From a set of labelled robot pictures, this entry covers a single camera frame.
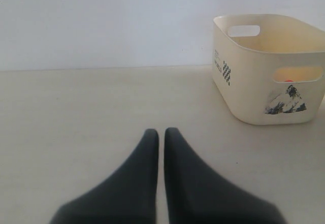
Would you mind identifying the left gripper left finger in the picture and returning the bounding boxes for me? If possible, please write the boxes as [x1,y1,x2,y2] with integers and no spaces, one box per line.
[50,129,159,223]

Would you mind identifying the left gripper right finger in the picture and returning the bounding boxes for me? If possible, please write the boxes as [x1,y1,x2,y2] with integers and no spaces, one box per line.
[164,127,282,223]

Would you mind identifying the cream bin with sticker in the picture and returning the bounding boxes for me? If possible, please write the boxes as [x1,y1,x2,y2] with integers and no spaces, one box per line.
[212,14,324,125]

